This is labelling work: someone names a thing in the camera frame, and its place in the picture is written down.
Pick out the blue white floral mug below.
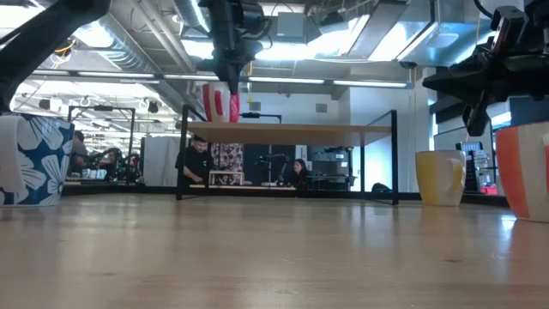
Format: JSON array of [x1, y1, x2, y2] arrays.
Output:
[[0, 112, 76, 208]]

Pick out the yellow white coffee mug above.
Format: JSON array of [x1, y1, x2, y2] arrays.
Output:
[[414, 149, 468, 207]]

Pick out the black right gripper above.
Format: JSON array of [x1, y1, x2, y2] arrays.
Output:
[[422, 42, 549, 137]]

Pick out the orange white coffee mug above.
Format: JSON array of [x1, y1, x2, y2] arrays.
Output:
[[495, 121, 549, 223]]

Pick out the wooden shelf black frame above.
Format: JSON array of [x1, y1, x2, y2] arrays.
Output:
[[175, 105, 400, 206]]

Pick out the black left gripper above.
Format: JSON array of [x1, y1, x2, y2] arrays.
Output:
[[197, 0, 275, 96]]

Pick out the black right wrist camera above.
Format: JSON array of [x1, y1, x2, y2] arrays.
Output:
[[490, 5, 528, 55]]

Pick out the long ceiling light strip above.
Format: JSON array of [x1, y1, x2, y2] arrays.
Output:
[[32, 70, 408, 89]]

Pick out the floral patterned panel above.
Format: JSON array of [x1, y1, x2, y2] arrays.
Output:
[[209, 142, 244, 185]]

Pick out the black metal workstation frame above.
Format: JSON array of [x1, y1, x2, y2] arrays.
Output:
[[67, 106, 136, 185]]

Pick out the red white coffee mug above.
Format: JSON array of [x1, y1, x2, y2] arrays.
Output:
[[202, 82, 241, 124]]

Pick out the black aluminium rig frame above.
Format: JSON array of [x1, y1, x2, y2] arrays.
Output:
[[62, 183, 511, 208]]

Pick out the black equipment rack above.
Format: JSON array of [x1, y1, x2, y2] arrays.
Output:
[[455, 141, 498, 194]]

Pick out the silver ceiling duct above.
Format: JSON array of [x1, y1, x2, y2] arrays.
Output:
[[96, 12, 192, 111]]

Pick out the black ceiling camera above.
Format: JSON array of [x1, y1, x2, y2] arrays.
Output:
[[53, 38, 77, 59]]

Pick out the small wooden stand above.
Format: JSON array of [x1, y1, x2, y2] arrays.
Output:
[[208, 170, 245, 186]]

